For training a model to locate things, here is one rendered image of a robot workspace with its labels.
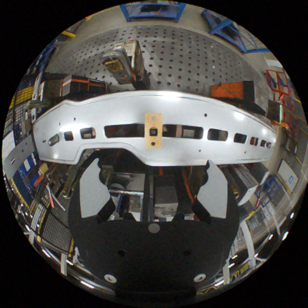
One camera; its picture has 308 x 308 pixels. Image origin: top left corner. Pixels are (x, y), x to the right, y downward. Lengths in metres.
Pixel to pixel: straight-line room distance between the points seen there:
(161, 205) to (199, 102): 0.26
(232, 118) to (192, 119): 0.13
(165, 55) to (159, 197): 0.62
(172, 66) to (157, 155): 0.46
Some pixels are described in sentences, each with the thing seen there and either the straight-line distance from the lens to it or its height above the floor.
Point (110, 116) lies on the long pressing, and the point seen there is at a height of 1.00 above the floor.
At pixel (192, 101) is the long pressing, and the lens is 0.24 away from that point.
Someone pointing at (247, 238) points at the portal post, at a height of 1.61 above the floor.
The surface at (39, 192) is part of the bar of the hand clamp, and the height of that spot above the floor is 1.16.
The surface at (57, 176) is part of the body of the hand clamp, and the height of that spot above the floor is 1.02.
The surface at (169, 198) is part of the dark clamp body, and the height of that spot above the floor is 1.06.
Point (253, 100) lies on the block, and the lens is 0.36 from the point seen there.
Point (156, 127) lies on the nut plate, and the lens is 0.23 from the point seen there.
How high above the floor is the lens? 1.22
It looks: 62 degrees down
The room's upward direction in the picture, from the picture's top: 178 degrees clockwise
